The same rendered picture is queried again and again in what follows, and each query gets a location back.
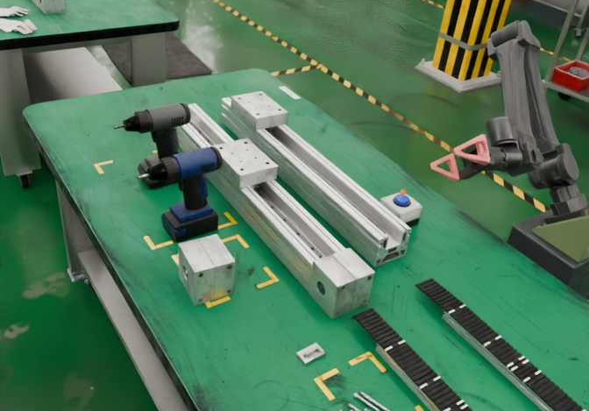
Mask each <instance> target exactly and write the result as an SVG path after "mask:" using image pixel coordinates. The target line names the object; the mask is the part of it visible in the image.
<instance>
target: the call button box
mask: <svg viewBox="0 0 589 411"><path fill-rule="evenodd" d="M397 195H400V193H397V194H394V195H390V196H387V197H383V198H381V199H380V203H381V204H382V205H383V206H384V207H386V208H387V209H388V210H389V211H391V212H392V213H393V214H394V215H395V216H397V217H398V218H399V219H401V220H402V221H403V222H404V223H405V224H406V225H407V226H408V227H412V226H415V225H417V224H418V223H419V217H420V215H421V212H422V206H421V205H420V204H419V203H418V202H417V201H415V200H414V199H413V198H411V197H410V196H408V195H407V194H405V195H406V196H407V197H409V199H410V203H409V204H408V205H400V204H398V203H397V202H395V200H394V198H395V197H396V196H397Z"/></svg>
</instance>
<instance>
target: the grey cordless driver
mask: <svg viewBox="0 0 589 411"><path fill-rule="evenodd" d="M190 119H191V114H190V110H189V107H188V106H187V105H186V104H185V103H175V104H169V105H165V106H160V107H156V108H151V109H146V110H141V111H137V112H135V113H134V115H133V116H131V117H128V118H126V119H125V120H124V121H123V125H119V126H114V129H118V128H123V127H124V129H125V130H126V131H138V132H139V133H140V134H143V133H147V132H151V135H152V139H153V142H154V143H156V147H157V153H158V154H155V155H152V156H148V157H145V162H140V163H139V165H138V172H139V175H143V174H147V168H149V167H152V166H153V165H155V164H157V163H159V162H160V159H162V158H165V157H171V156H172V155H175V154H178V153H179V151H178V149H179V148H180V145H179V140H178V135H177V130H176V129H175V128H174V127H178V126H183V125H184V124H188V123H189V121H190ZM141 180H142V181H143V182H144V183H145V184H146V185H147V186H148V188H149V189H154V188H160V187H164V186H166V185H170V184H174V183H177V182H178V181H173V182H169V183H166V182H165V181H150V180H149V178H148V176H147V177H144V178H141Z"/></svg>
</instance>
